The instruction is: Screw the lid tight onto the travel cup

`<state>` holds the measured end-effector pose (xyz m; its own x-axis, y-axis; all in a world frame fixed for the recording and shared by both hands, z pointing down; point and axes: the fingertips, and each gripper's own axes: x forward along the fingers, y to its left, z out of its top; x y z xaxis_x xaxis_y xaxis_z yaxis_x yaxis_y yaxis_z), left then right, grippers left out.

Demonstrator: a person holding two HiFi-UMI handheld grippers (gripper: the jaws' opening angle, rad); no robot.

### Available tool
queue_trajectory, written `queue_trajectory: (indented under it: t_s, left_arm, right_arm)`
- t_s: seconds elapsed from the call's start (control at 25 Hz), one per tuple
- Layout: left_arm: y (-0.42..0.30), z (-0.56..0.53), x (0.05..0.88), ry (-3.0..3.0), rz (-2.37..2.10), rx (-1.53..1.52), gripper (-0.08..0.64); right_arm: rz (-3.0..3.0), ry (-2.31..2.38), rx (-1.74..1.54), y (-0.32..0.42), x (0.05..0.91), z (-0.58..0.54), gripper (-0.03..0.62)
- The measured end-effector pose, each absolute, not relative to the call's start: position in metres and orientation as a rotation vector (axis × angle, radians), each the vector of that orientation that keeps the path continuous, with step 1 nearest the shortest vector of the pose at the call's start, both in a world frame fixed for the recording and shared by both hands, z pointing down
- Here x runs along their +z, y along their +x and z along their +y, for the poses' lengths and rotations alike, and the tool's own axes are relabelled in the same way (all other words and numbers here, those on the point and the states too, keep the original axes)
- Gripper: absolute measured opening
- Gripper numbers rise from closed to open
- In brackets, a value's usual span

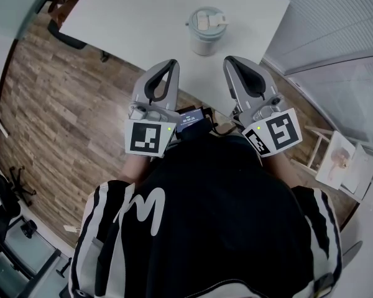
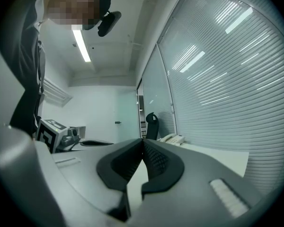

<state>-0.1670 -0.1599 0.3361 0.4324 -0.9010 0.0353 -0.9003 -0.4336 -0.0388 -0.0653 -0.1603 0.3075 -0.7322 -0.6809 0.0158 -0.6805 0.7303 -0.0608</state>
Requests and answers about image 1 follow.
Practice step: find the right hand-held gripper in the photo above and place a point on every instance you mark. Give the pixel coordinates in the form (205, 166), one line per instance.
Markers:
(283, 130)

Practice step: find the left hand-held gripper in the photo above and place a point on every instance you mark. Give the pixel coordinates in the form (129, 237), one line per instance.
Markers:
(144, 137)

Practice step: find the white lidded cup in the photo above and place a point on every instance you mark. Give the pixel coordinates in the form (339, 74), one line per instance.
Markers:
(205, 46)

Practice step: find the round grey-white plastic disc part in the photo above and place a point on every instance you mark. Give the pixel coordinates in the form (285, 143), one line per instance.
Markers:
(202, 29)

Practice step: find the person's right forearm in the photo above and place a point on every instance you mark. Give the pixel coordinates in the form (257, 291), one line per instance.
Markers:
(281, 171)

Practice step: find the person's left forearm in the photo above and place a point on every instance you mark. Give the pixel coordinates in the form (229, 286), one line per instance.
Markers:
(136, 169)

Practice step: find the black chest device with screen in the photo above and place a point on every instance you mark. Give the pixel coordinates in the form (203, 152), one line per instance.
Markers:
(191, 123)

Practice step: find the white square table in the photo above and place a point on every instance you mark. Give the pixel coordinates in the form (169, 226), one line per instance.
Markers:
(127, 20)

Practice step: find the white window blinds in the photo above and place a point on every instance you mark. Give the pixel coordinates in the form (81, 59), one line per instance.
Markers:
(329, 20)

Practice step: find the black office chair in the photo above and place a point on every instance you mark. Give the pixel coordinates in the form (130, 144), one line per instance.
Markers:
(3, 203)
(66, 39)

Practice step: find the pink soft item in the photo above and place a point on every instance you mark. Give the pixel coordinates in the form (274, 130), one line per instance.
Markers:
(340, 160)

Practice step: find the brown bag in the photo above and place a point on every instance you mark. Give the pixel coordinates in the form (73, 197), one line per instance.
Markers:
(65, 5)

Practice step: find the white folding chair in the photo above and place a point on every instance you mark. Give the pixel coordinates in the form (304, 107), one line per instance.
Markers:
(360, 169)

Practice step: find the person's black white striped shirt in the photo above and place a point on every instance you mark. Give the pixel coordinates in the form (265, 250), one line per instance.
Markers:
(211, 228)

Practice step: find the black cylinder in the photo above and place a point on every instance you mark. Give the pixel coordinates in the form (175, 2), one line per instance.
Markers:
(29, 230)

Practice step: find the black harness buckle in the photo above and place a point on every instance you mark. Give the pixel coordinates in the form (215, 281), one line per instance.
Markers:
(324, 286)

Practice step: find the grey glass desk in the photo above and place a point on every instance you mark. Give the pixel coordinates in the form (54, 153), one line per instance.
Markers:
(21, 250)

